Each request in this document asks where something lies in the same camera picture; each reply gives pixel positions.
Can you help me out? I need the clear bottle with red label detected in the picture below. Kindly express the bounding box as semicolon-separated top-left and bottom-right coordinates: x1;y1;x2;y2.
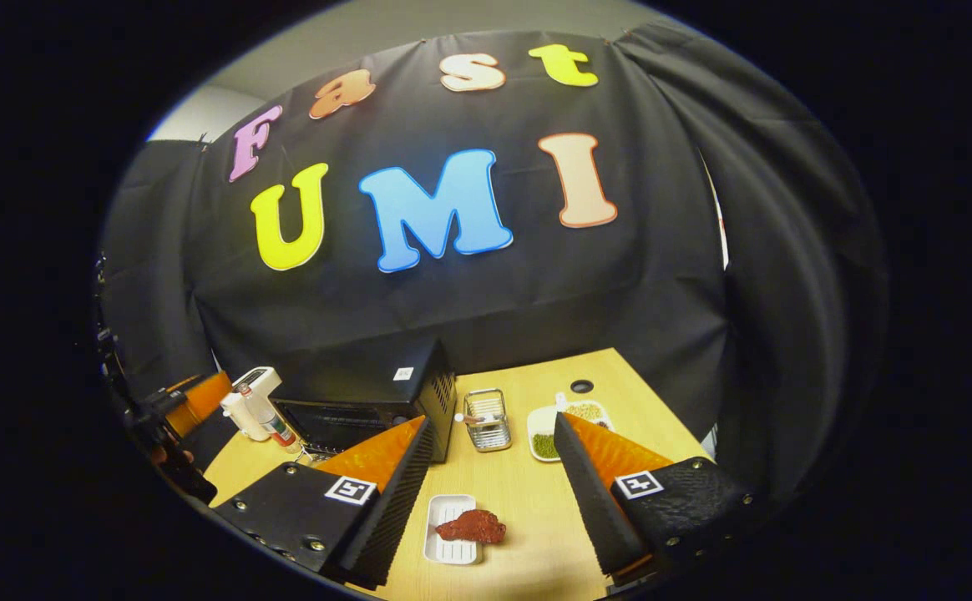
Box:
240;386;300;453

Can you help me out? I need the small metal wire basket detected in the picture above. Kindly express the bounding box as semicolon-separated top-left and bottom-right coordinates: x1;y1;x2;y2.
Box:
454;388;513;452

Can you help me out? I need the black electric oven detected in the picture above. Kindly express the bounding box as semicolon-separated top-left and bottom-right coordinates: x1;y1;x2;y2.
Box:
271;338;459;465

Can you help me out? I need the white ribbed tray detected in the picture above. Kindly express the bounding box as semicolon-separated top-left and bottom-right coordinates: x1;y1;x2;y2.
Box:
423;494;480;566

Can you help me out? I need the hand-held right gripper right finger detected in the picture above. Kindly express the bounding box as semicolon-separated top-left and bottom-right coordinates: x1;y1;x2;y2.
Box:
553;412;761;578

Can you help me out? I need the red-brown meat piece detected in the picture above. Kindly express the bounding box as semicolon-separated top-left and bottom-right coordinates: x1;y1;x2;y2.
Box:
435;509;508;545

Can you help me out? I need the white plate of beans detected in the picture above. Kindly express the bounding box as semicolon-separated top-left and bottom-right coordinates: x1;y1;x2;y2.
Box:
526;399;616;462

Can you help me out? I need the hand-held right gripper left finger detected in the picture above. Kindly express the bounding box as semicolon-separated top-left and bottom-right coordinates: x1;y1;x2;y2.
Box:
213;415;437;589

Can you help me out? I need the black backdrop cloth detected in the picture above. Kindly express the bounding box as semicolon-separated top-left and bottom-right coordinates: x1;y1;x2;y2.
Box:
98;21;888;510

